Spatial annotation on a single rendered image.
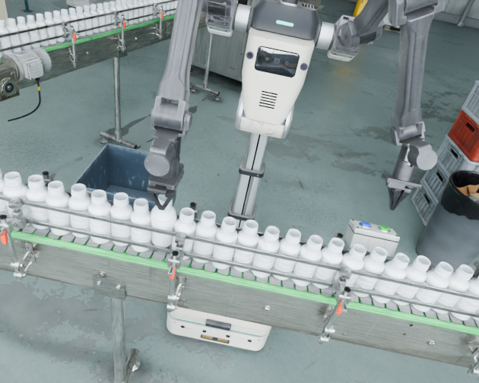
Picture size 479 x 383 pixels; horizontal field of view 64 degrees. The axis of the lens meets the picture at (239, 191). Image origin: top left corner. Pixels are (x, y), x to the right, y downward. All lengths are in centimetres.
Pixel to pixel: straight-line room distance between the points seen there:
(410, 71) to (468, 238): 197
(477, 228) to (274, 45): 192
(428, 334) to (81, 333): 160
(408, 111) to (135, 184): 116
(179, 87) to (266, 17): 65
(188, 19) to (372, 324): 96
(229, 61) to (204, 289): 389
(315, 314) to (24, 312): 159
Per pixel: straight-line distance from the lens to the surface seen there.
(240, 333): 202
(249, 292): 115
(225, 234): 104
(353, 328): 127
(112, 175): 180
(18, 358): 220
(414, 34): 102
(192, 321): 200
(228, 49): 479
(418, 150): 114
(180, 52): 89
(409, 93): 110
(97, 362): 212
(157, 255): 115
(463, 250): 297
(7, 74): 229
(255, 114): 148
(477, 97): 327
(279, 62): 141
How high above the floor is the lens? 185
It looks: 37 degrees down
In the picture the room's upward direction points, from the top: 12 degrees clockwise
